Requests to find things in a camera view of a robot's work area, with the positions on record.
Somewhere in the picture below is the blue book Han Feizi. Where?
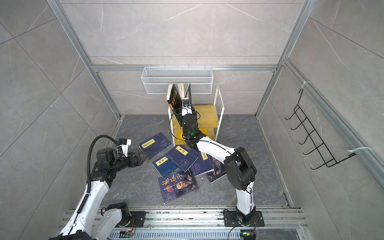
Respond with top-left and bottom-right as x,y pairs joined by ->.
152,156 -> 178,178

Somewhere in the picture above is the navy book Yi Jing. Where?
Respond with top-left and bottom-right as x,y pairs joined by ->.
166,146 -> 199,172

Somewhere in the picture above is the black wolf book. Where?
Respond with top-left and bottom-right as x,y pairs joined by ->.
178,83 -> 192,101

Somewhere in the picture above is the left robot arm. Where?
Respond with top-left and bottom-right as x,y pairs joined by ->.
52,153 -> 147,240

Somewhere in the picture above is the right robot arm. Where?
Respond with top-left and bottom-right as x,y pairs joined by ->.
178,98 -> 257,226

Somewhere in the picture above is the navy book yellow label far-left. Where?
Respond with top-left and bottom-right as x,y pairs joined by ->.
139,133 -> 171,159

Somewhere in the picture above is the white wooden two-tier shelf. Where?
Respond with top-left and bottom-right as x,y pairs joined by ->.
168,87 -> 225,146

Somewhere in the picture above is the purple Guiguzi book front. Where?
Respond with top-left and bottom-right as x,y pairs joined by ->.
158,170 -> 199,204

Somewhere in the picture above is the purple guiguzi book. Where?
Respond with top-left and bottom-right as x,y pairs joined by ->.
206,158 -> 227,183
158,170 -> 199,204

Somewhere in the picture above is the navy book Mengxi label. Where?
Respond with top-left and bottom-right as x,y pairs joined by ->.
191,149 -> 214,177

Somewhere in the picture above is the purple Guiguzi book right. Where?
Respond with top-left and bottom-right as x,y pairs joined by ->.
206,158 -> 227,183

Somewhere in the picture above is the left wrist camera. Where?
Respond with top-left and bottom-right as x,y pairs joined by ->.
117,138 -> 132,158

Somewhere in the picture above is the white wire mesh basket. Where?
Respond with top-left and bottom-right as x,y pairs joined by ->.
141,67 -> 214,94

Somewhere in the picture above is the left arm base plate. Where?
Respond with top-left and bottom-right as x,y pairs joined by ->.
116,211 -> 147,228

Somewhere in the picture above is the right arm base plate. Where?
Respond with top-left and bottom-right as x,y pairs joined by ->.
223,210 -> 265,227

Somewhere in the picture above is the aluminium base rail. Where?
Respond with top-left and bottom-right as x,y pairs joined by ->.
59,205 -> 313,240

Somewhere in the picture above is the black wire hook rack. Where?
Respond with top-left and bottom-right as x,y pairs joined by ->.
285,89 -> 356,170

